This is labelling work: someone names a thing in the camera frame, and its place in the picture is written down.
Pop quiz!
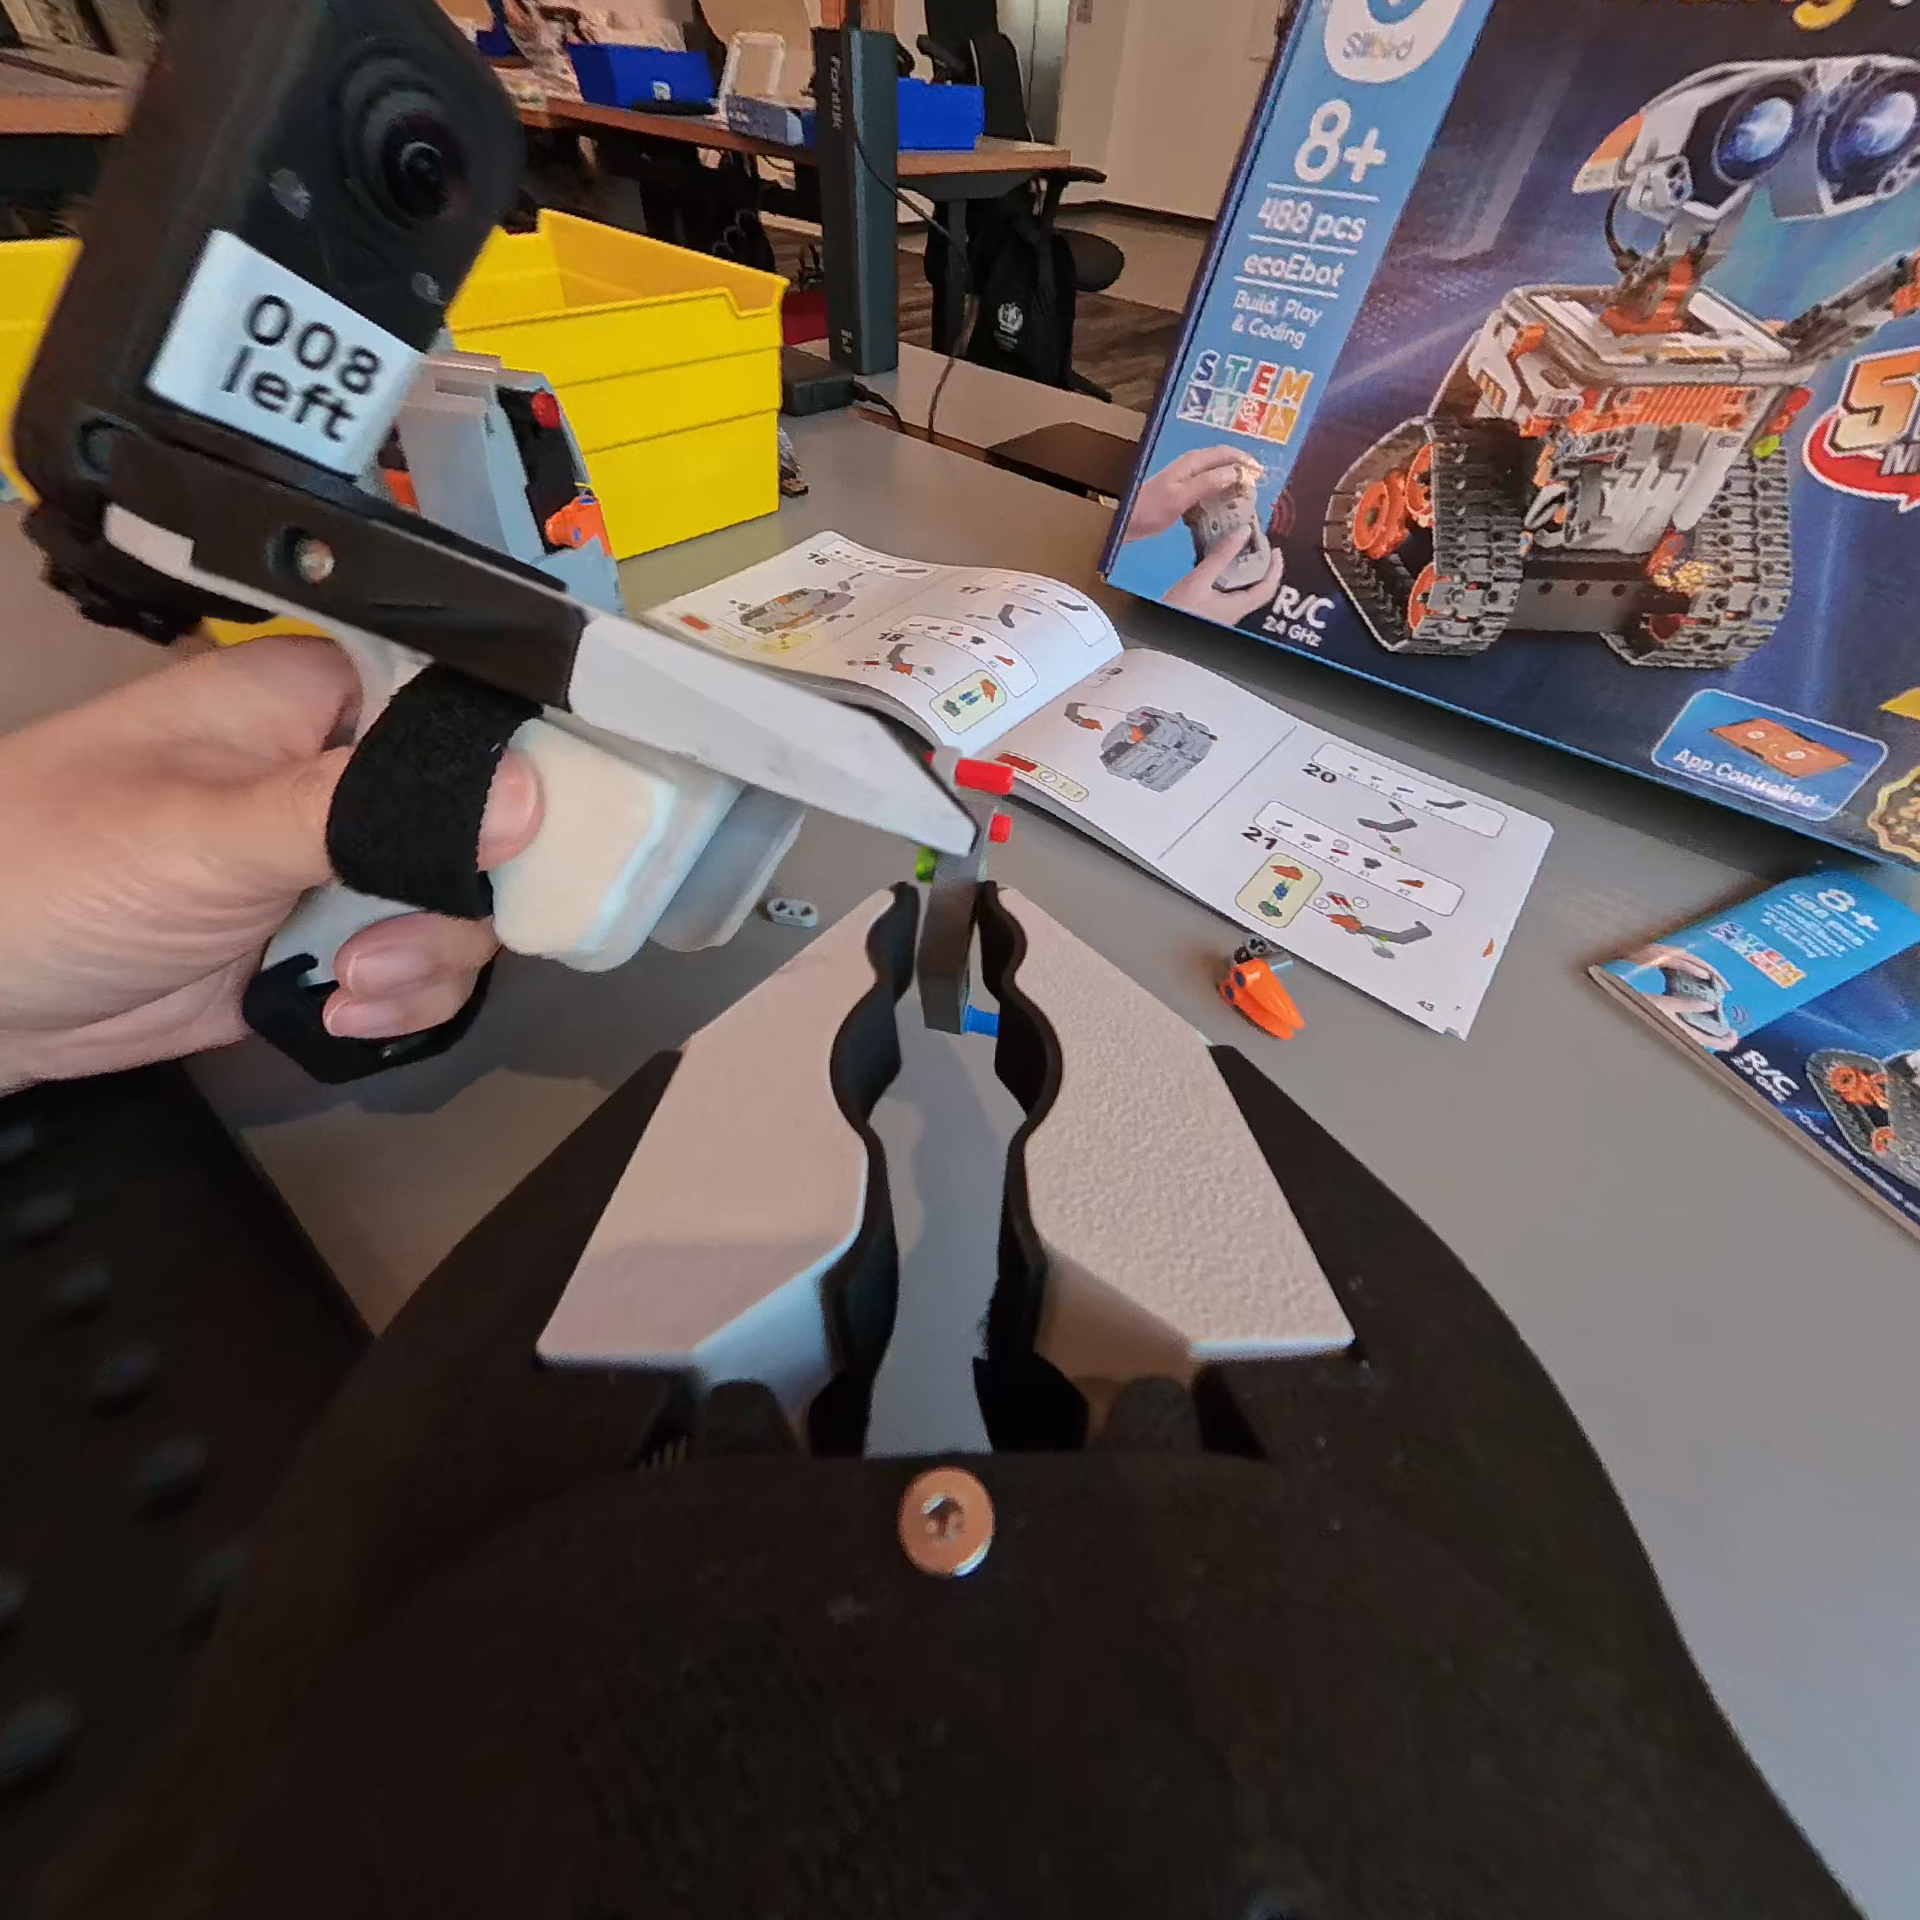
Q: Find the grey bent beam with pins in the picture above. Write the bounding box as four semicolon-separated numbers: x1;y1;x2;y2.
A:
913;757;1022;1039

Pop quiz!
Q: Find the long wooden table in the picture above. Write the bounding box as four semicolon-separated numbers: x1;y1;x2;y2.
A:
0;59;1074;204

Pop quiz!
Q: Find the grey desk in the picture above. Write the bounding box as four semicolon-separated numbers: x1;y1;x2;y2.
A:
188;397;1920;1920

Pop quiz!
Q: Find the blue robot kit box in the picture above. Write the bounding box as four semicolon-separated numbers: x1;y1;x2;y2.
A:
1100;0;1920;869

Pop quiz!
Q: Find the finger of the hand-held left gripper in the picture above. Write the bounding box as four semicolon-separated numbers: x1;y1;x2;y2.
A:
565;607;982;864

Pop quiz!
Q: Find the black office chair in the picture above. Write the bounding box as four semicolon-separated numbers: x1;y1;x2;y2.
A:
919;0;1126;405

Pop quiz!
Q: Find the open instruction booklet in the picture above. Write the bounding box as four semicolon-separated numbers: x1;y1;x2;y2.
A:
641;532;1554;1039

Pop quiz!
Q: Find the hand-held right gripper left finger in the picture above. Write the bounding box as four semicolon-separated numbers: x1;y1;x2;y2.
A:
535;882;922;1454

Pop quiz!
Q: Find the blue closed manual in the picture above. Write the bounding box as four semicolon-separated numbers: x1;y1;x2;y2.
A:
1591;861;1920;1238

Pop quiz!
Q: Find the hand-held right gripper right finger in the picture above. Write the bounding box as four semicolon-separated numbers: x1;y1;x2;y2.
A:
970;882;1360;1454

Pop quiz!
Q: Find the dark teal desk leg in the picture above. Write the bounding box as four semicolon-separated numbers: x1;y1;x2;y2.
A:
814;28;902;376

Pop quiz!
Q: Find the yellow storage bin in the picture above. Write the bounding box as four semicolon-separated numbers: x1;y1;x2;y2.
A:
0;211;789;648

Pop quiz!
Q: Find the person's left hand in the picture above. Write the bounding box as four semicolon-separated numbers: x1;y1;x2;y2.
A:
0;637;546;1093

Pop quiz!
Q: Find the orange claw piece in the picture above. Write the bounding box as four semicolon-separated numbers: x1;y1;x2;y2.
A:
1218;942;1306;1039

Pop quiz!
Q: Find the grey toy robot body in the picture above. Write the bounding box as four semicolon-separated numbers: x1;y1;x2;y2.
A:
382;351;618;616

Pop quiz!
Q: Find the black backpack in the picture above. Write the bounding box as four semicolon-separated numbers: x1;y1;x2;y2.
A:
960;194;1085;367

